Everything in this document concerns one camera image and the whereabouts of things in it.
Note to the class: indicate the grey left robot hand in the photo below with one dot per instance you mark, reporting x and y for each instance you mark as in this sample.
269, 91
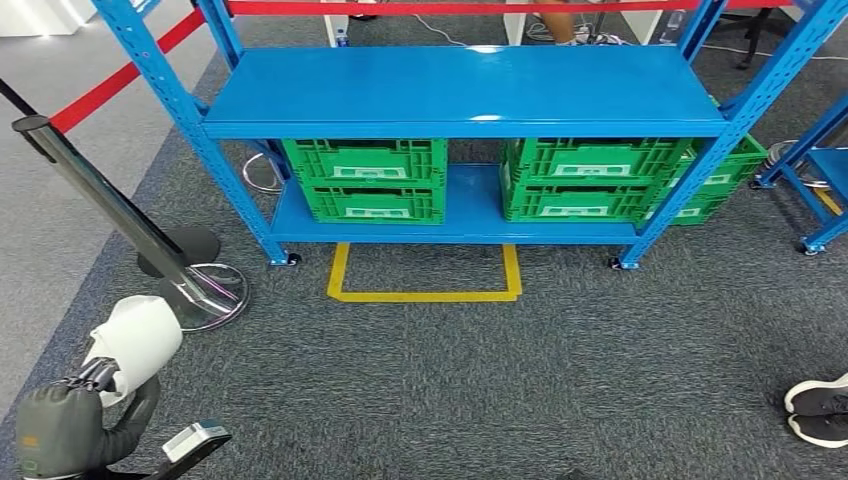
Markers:
56, 430

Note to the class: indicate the white curved plastic part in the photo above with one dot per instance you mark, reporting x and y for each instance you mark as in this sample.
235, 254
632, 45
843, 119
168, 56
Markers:
139, 338

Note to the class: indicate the blue metal shelf rack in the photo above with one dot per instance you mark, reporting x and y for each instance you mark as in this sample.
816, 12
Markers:
825, 166
464, 86

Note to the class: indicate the black barrier stanchion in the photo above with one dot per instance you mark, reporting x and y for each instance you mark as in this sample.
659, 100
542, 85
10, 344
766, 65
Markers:
195, 245

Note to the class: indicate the chrome base barrier stanchion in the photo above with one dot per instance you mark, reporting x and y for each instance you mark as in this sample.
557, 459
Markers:
106, 199

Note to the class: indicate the chrome stanchion base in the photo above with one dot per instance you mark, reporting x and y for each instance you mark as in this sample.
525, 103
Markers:
778, 156
255, 182

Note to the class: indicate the red barrier belt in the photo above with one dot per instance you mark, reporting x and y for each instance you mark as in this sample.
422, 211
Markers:
119, 79
464, 6

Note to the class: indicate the green plastic crate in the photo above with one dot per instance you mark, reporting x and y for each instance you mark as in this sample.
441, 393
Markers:
735, 162
364, 162
583, 204
696, 210
374, 205
590, 162

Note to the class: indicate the clear plastic bottle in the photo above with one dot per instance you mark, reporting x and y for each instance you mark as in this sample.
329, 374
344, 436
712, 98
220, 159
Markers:
674, 23
341, 40

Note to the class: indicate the person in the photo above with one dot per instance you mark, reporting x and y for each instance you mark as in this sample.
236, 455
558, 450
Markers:
556, 20

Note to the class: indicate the person's foot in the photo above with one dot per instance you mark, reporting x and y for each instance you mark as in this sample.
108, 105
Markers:
821, 432
818, 396

